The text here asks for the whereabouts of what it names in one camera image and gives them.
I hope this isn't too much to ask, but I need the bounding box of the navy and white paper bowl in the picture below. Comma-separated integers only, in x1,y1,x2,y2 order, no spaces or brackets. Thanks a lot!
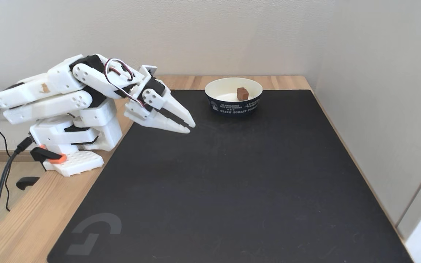
204,77,263,117

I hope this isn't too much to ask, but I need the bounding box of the black desk mat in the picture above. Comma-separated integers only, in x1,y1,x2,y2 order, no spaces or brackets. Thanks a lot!
47,89,414,263

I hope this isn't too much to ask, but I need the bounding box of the black and orange clamp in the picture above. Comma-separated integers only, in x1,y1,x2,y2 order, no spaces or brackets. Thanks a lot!
16,145,68,191

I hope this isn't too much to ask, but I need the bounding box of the red white black servo wire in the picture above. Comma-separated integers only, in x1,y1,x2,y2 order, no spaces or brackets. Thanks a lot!
104,58,146,108

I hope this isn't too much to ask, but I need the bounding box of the thick black cable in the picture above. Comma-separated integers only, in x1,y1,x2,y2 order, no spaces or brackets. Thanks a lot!
0,137,34,227

